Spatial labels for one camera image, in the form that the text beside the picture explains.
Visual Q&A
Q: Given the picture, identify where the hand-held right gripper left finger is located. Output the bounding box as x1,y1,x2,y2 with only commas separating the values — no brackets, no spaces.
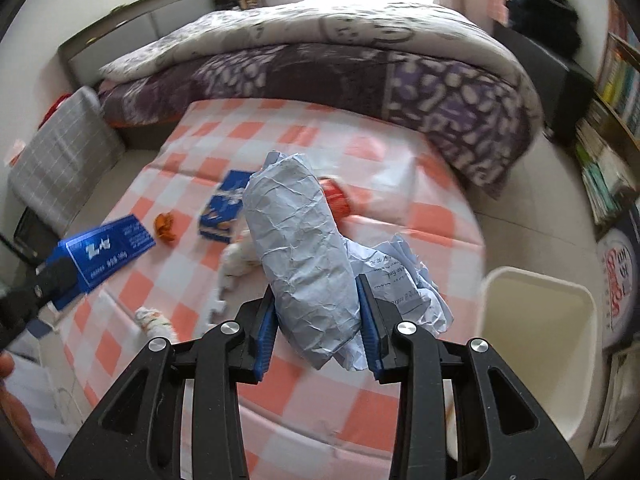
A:
55,292,278,480

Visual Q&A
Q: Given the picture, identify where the pile of black clothes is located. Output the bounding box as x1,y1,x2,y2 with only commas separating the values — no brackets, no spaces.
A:
505,0,584,56

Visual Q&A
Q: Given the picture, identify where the wooden bookshelf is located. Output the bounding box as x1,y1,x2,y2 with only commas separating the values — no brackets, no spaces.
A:
574,0,640,227

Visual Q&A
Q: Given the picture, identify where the row of books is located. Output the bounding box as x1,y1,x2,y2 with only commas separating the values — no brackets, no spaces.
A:
575,0,640,223

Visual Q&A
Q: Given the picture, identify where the dark blue water carton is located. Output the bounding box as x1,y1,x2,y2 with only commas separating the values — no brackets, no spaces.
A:
595,210,640,352

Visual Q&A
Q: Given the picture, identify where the red cloth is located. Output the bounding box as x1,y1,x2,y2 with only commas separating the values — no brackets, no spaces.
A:
41,91,72,127

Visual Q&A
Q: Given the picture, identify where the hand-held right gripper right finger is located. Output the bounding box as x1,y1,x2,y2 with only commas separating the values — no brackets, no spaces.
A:
355,273,586,480

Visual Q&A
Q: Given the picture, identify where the stack of white papers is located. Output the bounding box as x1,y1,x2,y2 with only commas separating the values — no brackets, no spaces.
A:
595,347,638,448

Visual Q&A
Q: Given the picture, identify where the purple patterned blanket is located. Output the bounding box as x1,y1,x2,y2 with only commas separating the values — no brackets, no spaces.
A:
97,42,534,199

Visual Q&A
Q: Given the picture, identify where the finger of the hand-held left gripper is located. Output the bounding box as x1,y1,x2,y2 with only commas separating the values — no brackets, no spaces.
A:
0,256,80,348

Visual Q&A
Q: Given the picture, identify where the red white snack wrapper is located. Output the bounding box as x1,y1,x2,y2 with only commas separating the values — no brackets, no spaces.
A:
135,306,179,344

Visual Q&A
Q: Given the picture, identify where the crumpled printed white paper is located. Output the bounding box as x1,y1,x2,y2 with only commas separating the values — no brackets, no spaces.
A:
345,234,453,372

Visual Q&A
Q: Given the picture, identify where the orange white checkered cloth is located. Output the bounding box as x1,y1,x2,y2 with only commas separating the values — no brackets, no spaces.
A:
60,99,484,480

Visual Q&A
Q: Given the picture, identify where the red plastic wrapper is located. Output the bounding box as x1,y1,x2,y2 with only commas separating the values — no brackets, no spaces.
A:
320,177,354,220

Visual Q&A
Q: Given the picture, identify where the white plastic bin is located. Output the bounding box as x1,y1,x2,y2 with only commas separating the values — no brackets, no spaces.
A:
477,266,599,453

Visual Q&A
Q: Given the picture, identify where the black cabinet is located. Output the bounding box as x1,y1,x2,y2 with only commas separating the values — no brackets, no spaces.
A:
492,22,597,147

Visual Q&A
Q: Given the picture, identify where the orange peel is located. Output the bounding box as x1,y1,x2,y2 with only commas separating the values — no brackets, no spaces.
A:
153,213,178,244

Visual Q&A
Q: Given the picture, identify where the white tissue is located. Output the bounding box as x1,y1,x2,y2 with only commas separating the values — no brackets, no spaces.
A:
222,230,264,278

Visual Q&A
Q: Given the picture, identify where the light blue paper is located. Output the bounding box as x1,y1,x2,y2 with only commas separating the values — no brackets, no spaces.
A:
244,151,363,372

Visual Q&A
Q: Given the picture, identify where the grey checked pillow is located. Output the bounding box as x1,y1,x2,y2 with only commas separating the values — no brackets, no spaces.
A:
7,86,126,241

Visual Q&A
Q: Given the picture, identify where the white foam puzzle piece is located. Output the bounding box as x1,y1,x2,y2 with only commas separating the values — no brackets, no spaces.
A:
204,276,236,325

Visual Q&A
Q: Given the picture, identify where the blue snack box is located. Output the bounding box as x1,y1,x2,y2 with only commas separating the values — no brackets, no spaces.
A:
198,170,254,245

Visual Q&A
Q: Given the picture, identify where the grey bed headboard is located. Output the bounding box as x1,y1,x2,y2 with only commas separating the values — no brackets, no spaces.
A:
57,0,217,81

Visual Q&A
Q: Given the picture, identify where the blue toothpaste box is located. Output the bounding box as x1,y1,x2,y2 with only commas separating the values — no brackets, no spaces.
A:
47,214,157,311

